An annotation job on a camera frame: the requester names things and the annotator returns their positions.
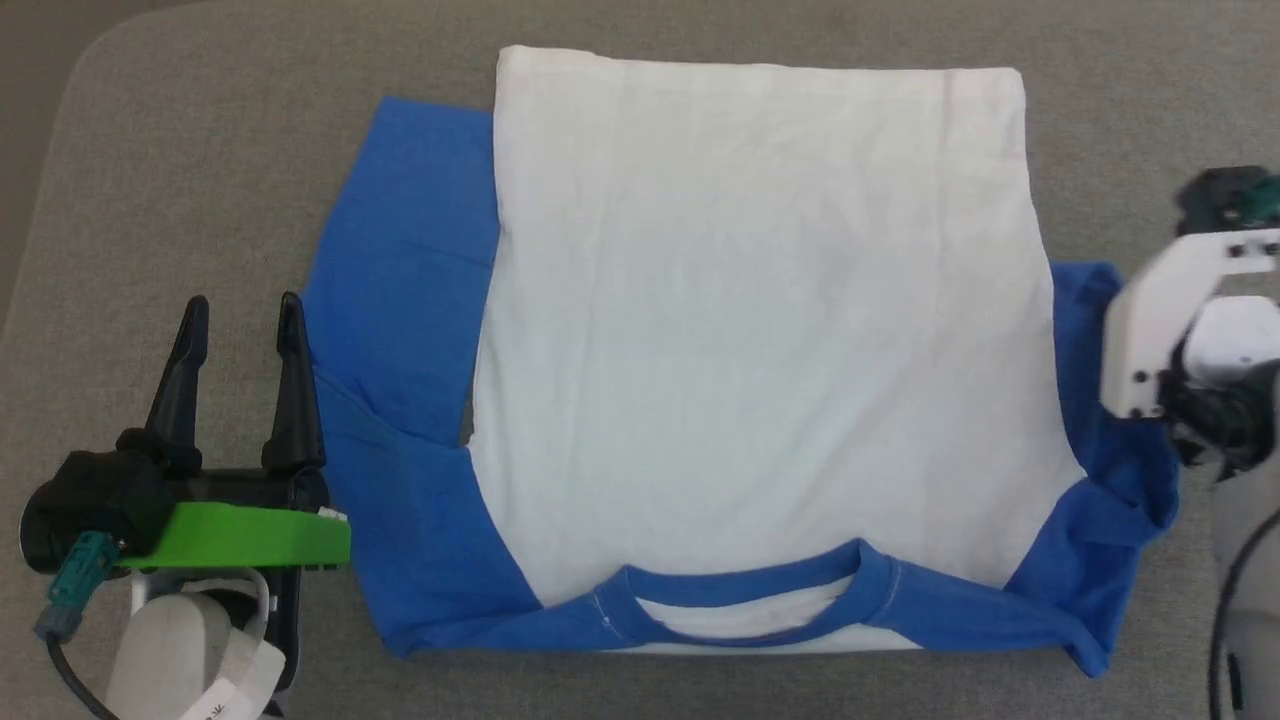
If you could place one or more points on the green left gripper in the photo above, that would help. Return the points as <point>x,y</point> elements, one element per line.
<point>250,535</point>

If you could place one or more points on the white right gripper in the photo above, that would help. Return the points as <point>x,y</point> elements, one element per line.
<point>1150,320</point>

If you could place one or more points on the white and blue t-shirt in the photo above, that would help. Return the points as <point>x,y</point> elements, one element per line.
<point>760,330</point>

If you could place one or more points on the grey fabric sofa cushion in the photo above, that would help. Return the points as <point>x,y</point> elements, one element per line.
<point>200,150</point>

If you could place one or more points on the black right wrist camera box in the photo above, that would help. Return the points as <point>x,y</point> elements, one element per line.
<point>1225,200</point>

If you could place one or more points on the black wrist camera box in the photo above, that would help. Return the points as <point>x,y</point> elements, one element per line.
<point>1225,200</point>
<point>95,500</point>

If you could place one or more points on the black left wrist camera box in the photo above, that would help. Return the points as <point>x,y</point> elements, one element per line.
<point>95,500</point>

